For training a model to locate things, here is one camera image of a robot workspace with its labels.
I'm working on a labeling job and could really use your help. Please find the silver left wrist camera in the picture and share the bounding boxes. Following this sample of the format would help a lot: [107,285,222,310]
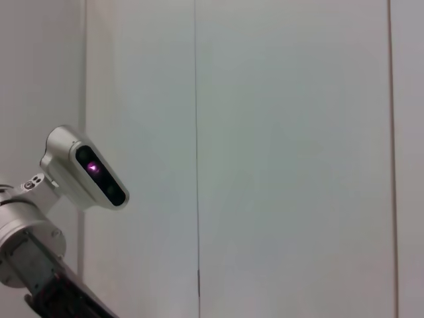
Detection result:
[39,125,130,212]

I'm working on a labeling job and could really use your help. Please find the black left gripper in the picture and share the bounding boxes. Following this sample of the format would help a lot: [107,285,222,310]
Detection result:
[0,231,120,318]

